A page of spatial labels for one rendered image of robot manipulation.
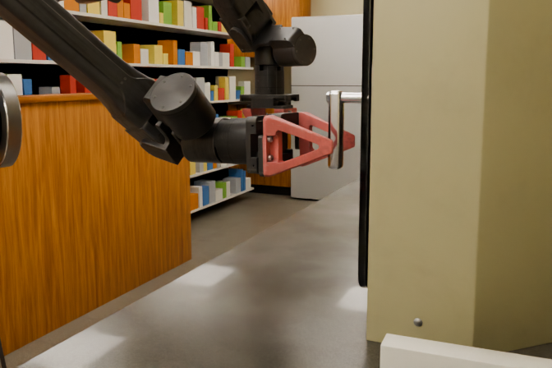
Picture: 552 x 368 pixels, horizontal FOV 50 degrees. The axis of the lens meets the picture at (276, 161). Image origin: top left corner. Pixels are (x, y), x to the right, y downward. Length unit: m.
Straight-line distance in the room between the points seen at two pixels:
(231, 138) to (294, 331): 0.23
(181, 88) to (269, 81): 0.46
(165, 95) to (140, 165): 2.87
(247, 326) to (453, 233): 0.26
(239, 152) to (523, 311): 0.36
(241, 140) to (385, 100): 0.18
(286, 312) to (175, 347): 0.15
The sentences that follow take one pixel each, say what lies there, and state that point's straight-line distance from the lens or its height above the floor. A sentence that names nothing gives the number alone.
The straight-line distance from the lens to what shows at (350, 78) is 5.73.
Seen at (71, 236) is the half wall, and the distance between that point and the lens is 3.18.
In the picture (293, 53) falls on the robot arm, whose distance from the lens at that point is 1.08.
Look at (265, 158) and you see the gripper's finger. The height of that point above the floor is 1.13.
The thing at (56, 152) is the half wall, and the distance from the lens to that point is 3.05.
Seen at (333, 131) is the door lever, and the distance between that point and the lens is 0.68.
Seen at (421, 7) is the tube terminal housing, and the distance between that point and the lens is 0.62.
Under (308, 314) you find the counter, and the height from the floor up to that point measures 0.94.
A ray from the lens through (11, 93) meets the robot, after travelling 1.32.
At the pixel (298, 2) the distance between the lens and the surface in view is 6.31.
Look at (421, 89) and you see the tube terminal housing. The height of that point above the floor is 1.21.
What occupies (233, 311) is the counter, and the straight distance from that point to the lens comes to 0.75.
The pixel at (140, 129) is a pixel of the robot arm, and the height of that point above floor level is 1.16.
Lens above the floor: 1.22
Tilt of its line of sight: 8 degrees down
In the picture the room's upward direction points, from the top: straight up
